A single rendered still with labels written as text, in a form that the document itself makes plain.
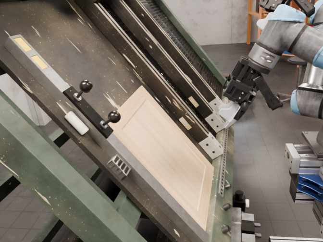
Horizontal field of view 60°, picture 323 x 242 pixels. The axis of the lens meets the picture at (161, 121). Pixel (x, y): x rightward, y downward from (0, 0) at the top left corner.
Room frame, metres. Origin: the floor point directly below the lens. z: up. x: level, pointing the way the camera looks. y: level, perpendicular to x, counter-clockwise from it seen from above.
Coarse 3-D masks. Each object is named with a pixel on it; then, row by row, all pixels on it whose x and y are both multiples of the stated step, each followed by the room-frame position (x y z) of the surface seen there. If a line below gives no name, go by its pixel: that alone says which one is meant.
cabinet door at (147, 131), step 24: (144, 96) 1.24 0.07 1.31; (120, 120) 0.97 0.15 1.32; (144, 120) 1.09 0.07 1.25; (168, 120) 1.23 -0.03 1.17; (144, 144) 0.96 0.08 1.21; (168, 144) 1.08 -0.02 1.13; (192, 144) 1.22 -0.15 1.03; (168, 168) 0.94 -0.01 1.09; (192, 168) 1.06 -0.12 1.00; (192, 192) 0.93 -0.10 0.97; (192, 216) 0.81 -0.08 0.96
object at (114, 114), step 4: (112, 112) 0.75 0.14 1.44; (116, 112) 0.75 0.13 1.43; (108, 116) 0.75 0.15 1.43; (112, 116) 0.74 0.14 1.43; (116, 116) 0.74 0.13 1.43; (120, 116) 0.76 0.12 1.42; (108, 120) 0.78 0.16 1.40; (112, 120) 0.74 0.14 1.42; (116, 120) 0.74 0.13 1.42; (100, 124) 0.82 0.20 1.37; (104, 124) 0.81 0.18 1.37; (104, 128) 0.82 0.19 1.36
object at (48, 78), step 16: (16, 48) 0.87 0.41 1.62; (32, 48) 0.90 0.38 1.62; (32, 64) 0.86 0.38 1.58; (48, 64) 0.90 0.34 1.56; (48, 80) 0.85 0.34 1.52; (64, 96) 0.83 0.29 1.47; (80, 112) 0.82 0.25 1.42; (112, 144) 0.80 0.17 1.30; (128, 160) 0.79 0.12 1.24; (144, 176) 0.78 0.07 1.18; (144, 192) 0.77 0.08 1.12; (160, 192) 0.77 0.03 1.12; (160, 208) 0.76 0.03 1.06; (176, 208) 0.76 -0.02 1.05; (176, 224) 0.74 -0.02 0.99; (192, 224) 0.75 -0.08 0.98; (192, 240) 0.73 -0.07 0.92; (208, 240) 0.74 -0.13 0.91
